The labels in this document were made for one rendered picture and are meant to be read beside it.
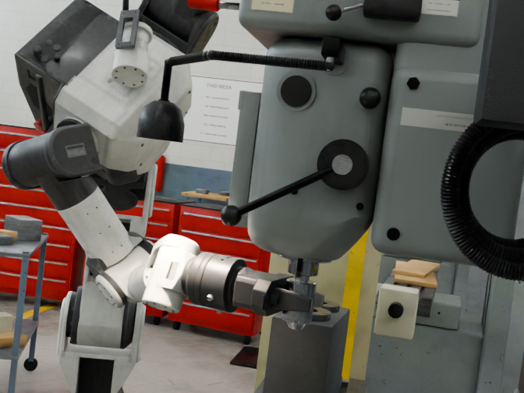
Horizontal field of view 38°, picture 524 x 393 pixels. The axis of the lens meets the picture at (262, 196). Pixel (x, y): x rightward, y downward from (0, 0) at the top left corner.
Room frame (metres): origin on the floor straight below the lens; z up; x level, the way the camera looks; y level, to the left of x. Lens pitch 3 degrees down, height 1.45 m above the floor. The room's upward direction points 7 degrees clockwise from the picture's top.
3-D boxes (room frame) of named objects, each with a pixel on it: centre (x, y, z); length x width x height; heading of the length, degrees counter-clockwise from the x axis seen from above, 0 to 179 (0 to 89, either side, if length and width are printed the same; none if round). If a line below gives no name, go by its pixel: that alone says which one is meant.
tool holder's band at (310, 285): (1.17, -0.08, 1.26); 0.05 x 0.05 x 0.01
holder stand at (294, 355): (1.55, -0.13, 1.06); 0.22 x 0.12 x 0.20; 165
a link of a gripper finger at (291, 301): (1.14, -0.06, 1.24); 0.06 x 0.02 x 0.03; 66
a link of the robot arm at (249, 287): (1.20, 0.01, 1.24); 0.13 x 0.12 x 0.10; 156
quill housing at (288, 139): (1.16, -0.08, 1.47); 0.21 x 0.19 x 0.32; 170
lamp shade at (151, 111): (1.18, 0.17, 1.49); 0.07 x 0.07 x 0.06
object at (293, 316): (1.17, -0.08, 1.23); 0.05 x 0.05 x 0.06
